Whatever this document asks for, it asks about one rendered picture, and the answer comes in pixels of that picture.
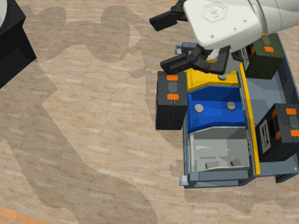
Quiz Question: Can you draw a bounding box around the grey metal disc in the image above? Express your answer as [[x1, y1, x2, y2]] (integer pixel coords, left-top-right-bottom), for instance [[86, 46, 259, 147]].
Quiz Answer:
[[218, 74, 226, 81], [194, 104, 203, 114], [226, 102, 235, 111]]

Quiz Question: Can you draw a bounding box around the yellow open bin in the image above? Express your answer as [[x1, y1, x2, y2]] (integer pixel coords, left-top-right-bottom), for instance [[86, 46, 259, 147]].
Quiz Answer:
[[185, 68, 239, 93]]

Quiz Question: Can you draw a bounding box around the grey open bin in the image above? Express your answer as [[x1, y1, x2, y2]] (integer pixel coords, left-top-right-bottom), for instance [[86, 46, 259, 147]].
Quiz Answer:
[[188, 126, 250, 172]]

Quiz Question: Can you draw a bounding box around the grey metal shelf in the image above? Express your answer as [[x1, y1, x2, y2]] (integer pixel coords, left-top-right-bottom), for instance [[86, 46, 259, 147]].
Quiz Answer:
[[175, 33, 299, 189]]

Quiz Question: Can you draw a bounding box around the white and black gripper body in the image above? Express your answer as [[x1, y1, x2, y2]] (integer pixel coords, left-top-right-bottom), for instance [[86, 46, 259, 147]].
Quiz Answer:
[[183, 0, 263, 60]]

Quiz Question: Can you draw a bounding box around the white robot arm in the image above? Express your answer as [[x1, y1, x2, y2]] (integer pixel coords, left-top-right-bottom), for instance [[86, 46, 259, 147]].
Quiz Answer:
[[0, 0, 299, 75]]

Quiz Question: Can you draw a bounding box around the blue bin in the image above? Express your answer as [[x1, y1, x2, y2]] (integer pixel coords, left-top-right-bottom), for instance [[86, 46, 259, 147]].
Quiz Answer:
[[187, 85, 245, 134]]

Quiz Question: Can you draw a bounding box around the yellow flat bar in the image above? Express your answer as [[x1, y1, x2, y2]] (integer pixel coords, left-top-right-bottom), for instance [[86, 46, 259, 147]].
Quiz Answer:
[[239, 63, 260, 175]]

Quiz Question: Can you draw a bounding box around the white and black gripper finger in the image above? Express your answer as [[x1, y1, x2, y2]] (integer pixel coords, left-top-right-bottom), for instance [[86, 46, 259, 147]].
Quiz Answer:
[[160, 44, 231, 75], [149, 0, 188, 31]]

